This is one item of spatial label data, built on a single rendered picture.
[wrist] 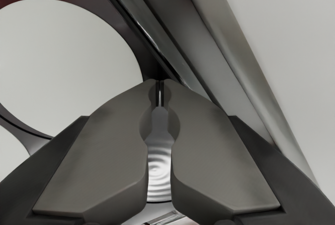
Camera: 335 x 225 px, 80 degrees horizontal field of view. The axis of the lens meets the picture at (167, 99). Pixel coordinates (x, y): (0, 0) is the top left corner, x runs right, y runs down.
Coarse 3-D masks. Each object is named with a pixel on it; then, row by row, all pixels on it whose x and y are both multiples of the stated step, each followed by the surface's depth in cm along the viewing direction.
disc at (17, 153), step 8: (0, 128) 15; (0, 136) 15; (8, 136) 15; (0, 144) 16; (8, 144) 16; (16, 144) 16; (0, 152) 16; (8, 152) 16; (16, 152) 16; (24, 152) 16; (0, 160) 17; (8, 160) 17; (16, 160) 17; (24, 160) 17; (0, 168) 17; (8, 168) 17; (0, 176) 18
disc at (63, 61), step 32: (32, 0) 10; (0, 32) 11; (32, 32) 11; (64, 32) 11; (96, 32) 11; (0, 64) 12; (32, 64) 12; (64, 64) 12; (96, 64) 12; (128, 64) 12; (0, 96) 13; (32, 96) 13; (64, 96) 13; (96, 96) 13; (64, 128) 15
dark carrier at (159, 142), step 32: (0, 0) 10; (64, 0) 10; (96, 0) 10; (128, 32) 11; (160, 64) 12; (160, 96) 14; (32, 128) 15; (160, 128) 15; (160, 160) 17; (160, 192) 20; (128, 224) 23
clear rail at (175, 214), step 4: (172, 212) 22; (176, 212) 22; (160, 216) 22; (164, 216) 22; (168, 216) 22; (172, 216) 22; (176, 216) 22; (180, 216) 21; (152, 220) 23; (156, 220) 22; (160, 220) 22; (164, 220) 22; (168, 220) 22; (172, 220) 22; (144, 224) 23; (148, 224) 23; (152, 224) 22; (156, 224) 22; (160, 224) 22
